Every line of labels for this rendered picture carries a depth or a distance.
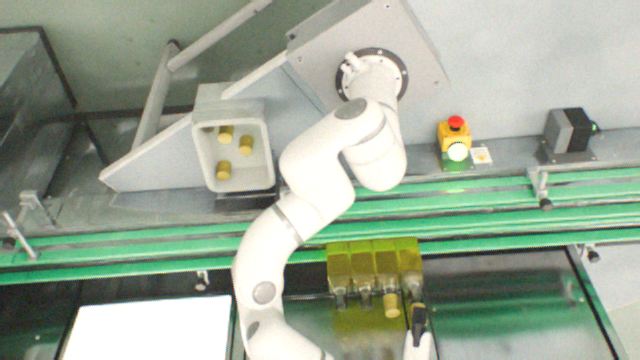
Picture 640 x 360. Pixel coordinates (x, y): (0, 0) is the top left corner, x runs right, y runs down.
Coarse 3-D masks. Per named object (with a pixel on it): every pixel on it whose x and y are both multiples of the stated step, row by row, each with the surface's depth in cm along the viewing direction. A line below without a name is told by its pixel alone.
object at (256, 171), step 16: (192, 128) 130; (240, 128) 139; (256, 128) 139; (208, 144) 140; (224, 144) 142; (256, 144) 142; (208, 160) 140; (240, 160) 146; (256, 160) 146; (208, 176) 140; (240, 176) 146; (256, 176) 145; (272, 176) 141
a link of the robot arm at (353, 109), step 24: (336, 120) 92; (360, 120) 90; (384, 120) 92; (288, 144) 94; (312, 144) 90; (336, 144) 89; (288, 168) 90; (312, 168) 89; (336, 168) 92; (312, 192) 92; (336, 192) 93; (288, 216) 93; (312, 216) 94; (336, 216) 97
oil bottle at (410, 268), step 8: (400, 240) 139; (408, 240) 139; (416, 240) 139; (400, 248) 137; (408, 248) 137; (416, 248) 137; (400, 256) 135; (408, 256) 135; (416, 256) 135; (400, 264) 134; (408, 264) 133; (416, 264) 133; (400, 272) 133; (408, 272) 132; (416, 272) 132; (400, 280) 134; (408, 280) 131; (416, 280) 131
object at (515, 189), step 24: (360, 192) 137; (384, 192) 137; (408, 192) 136; (432, 192) 136; (456, 192) 135; (480, 192) 135; (504, 192) 134; (528, 192) 133; (552, 192) 133; (576, 192) 132; (600, 192) 132; (624, 192) 132
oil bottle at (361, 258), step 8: (352, 240) 141; (360, 240) 140; (368, 240) 140; (352, 248) 139; (360, 248) 139; (368, 248) 138; (352, 256) 137; (360, 256) 137; (368, 256) 137; (352, 264) 135; (360, 264) 135; (368, 264) 135; (352, 272) 134; (360, 272) 133; (368, 272) 133; (352, 280) 133; (360, 280) 132; (368, 280) 132; (360, 288) 132
